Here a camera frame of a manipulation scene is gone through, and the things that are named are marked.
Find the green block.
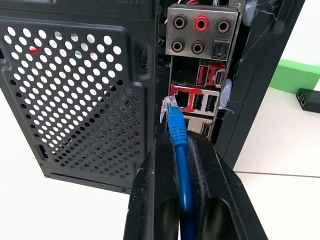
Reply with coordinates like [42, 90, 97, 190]
[269, 58, 320, 95]

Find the black computer tower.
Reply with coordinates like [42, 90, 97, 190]
[0, 0, 306, 195]

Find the blue ethernet cable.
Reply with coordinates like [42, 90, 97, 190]
[159, 95, 196, 240]

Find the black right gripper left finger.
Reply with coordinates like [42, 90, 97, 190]
[122, 131, 186, 240]

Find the small black port box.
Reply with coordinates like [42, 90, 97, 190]
[295, 87, 320, 113]

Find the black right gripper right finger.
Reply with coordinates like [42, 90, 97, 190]
[186, 129, 270, 240]

